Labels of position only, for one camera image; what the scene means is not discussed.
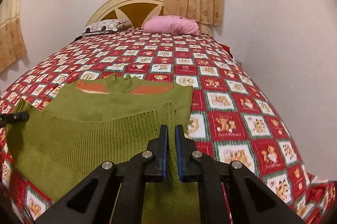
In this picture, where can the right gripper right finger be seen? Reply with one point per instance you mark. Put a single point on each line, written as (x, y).
(228, 193)

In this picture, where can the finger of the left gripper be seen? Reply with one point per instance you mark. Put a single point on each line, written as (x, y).
(6, 119)

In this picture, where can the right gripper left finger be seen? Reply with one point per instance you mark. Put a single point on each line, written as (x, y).
(113, 193)

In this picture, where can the green orange striped sweater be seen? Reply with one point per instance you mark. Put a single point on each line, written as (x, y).
(89, 122)

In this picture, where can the beige side curtain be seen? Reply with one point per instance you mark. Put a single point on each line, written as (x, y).
(11, 39)

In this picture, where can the red patchwork bear bedspread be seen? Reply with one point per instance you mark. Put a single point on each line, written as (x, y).
(231, 119)

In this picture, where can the white car print pillow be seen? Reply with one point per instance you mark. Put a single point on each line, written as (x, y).
(106, 27)

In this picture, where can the cream wooden headboard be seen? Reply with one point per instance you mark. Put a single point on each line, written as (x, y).
(137, 11)

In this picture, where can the pink pillow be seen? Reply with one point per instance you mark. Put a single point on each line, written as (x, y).
(175, 25)

